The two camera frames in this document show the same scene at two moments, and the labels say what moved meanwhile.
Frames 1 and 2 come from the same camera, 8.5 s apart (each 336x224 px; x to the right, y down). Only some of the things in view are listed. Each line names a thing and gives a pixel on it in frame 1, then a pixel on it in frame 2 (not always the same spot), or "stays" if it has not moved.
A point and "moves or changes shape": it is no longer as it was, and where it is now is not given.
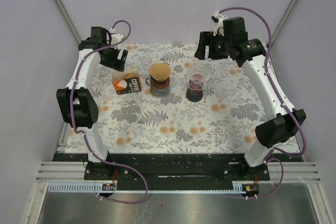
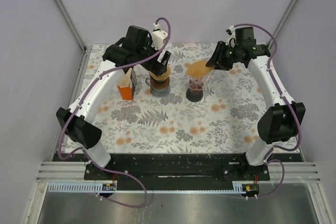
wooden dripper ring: (158, 85) stays
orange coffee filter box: (127, 85) moves or changes shape
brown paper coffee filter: (159, 71) stays
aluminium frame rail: (60, 5) stays
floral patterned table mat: (187, 105) stays
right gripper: (205, 39) to (217, 59)
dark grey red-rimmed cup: (193, 95) stays
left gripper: (116, 63) to (157, 67)
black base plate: (175, 168) stays
